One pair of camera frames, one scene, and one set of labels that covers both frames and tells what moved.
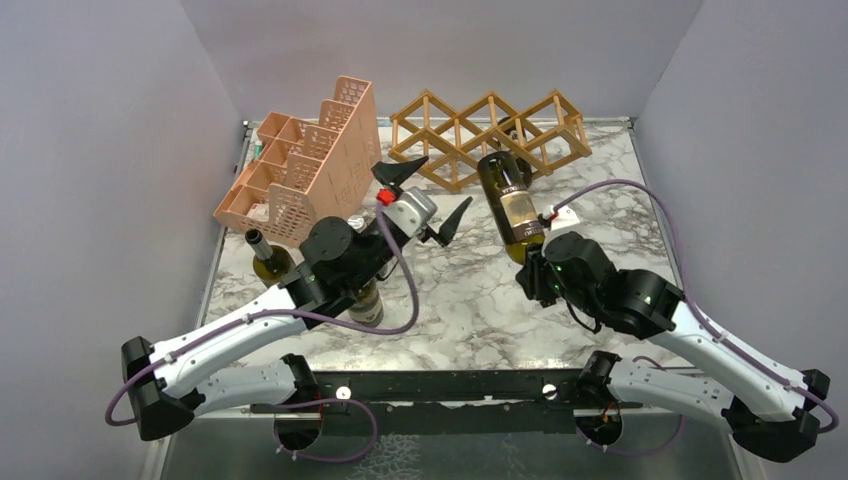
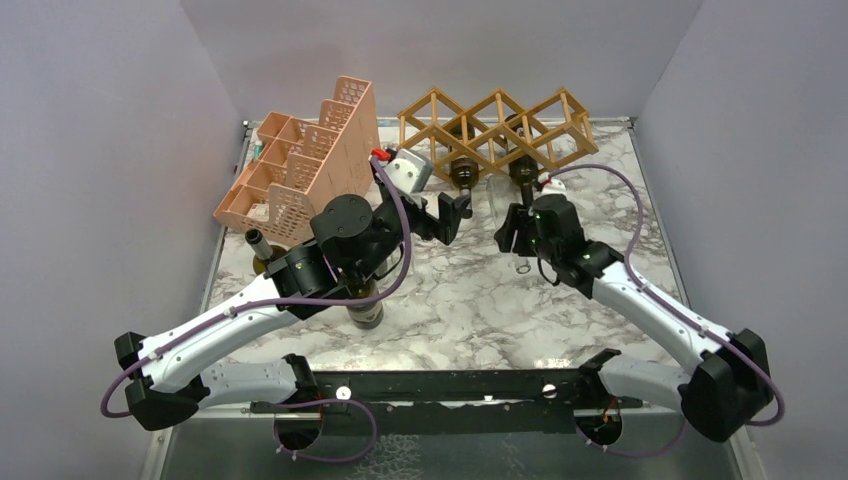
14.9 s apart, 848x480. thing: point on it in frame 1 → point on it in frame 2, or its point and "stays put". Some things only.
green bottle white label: (368, 311) stays put
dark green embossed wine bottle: (512, 130) → (523, 170)
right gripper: (531, 275) → (517, 218)
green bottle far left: (270, 264) stays put
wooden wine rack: (549, 132) stays put
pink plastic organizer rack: (302, 172) stays put
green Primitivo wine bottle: (512, 203) → (464, 174)
